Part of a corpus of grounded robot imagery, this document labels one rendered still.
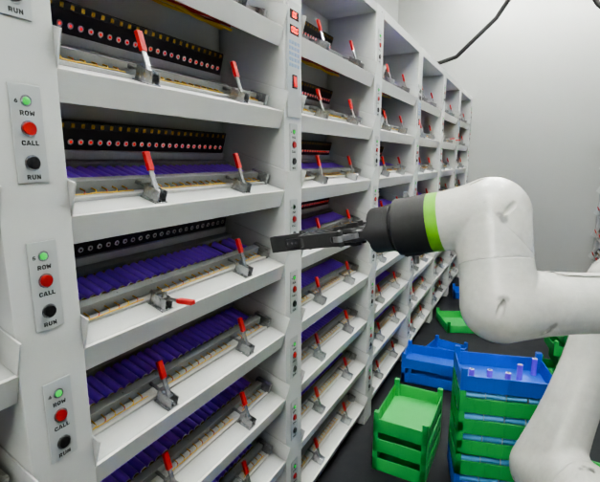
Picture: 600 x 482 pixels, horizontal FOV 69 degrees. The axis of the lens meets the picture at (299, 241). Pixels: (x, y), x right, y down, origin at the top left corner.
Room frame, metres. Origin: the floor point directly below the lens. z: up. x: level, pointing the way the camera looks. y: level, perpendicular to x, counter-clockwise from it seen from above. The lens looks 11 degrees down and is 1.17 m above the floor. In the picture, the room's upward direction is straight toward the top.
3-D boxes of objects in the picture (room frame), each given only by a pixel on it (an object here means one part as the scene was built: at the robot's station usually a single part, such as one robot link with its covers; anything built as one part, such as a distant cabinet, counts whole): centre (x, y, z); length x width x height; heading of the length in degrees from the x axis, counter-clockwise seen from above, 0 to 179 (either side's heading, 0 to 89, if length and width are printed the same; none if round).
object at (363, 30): (1.85, -0.22, 0.88); 0.20 x 0.09 x 1.75; 62
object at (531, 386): (1.42, -0.72, 0.44); 0.30 x 0.20 x 0.08; 77
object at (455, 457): (1.42, -0.72, 0.12); 0.30 x 0.20 x 0.08; 77
